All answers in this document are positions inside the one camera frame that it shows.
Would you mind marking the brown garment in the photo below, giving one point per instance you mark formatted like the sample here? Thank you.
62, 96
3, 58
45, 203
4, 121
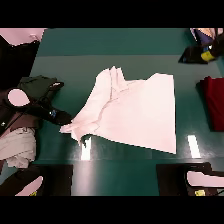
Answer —
23, 122

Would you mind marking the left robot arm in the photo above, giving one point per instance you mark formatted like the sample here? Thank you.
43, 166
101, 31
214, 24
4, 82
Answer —
35, 108

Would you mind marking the beige garment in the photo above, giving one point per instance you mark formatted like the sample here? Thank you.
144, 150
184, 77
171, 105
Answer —
18, 146

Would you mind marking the dark green garment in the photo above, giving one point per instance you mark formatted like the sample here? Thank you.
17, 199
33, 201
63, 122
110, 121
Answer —
38, 85

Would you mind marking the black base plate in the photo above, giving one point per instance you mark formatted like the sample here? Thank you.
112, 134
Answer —
58, 180
170, 180

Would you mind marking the red garment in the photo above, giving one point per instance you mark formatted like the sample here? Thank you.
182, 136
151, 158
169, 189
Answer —
215, 103

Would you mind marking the white shirt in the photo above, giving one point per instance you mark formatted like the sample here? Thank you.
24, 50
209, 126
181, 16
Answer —
140, 113

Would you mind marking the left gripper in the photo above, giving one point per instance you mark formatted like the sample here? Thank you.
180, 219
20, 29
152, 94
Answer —
61, 117

